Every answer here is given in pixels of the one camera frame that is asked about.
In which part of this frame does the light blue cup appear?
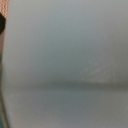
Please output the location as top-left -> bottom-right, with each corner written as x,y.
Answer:
2,0 -> 128,128

